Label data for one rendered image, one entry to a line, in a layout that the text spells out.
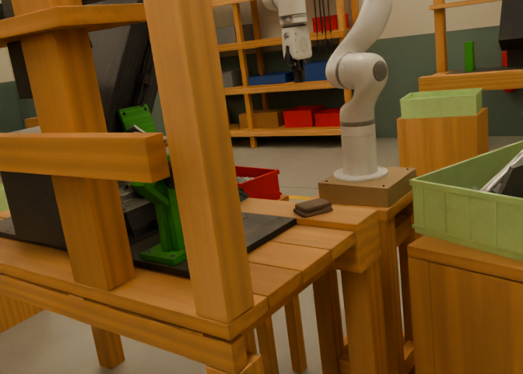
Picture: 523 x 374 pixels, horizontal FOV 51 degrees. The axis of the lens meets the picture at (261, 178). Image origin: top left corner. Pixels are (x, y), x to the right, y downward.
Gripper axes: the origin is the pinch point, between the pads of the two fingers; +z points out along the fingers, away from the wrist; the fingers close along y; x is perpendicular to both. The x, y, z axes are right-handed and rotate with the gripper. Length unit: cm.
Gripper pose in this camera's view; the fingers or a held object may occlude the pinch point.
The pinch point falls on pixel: (299, 75)
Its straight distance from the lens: 176.1
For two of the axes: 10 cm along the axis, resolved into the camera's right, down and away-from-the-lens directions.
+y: 5.9, -2.7, 7.6
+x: -7.9, -0.5, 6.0
